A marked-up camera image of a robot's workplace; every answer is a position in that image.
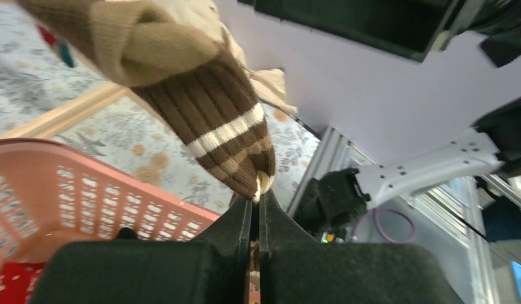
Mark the wooden clothes rack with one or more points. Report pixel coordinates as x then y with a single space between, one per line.
81 106

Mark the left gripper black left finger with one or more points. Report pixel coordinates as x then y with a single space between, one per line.
210 268

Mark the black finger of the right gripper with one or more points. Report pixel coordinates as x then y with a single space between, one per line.
403 28

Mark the beige cloth pile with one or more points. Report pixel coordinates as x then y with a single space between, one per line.
269 85

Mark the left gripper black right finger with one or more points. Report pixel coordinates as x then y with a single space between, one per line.
296 268

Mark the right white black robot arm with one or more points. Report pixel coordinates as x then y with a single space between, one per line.
491 145

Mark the black white striped sock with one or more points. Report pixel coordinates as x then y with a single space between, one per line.
47 36

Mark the pink plastic laundry basket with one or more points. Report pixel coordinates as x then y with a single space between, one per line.
52 195

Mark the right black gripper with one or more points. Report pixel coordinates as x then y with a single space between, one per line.
498 21

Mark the floral patterned floor mat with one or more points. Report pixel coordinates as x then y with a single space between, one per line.
33 82

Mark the red snowflake sock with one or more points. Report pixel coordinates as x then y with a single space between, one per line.
18 281

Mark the teal sock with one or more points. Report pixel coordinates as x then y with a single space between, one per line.
65 54

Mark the brown white striped sock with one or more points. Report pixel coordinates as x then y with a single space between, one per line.
192 82

